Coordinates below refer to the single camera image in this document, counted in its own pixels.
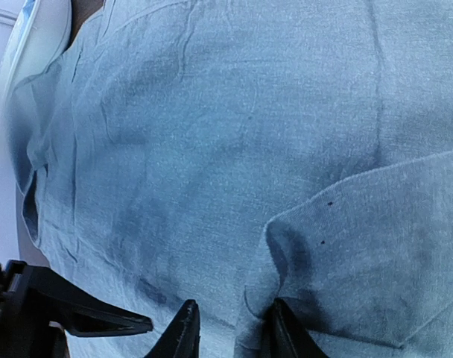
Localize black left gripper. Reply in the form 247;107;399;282
0;260;153;357

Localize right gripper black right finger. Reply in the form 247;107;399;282
265;300;327;358

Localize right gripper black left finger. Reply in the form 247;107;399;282
145;300;200;358

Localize grey long sleeve shirt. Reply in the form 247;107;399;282
8;1;453;357

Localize white plastic laundry basket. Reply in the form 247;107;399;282
0;0;74;98

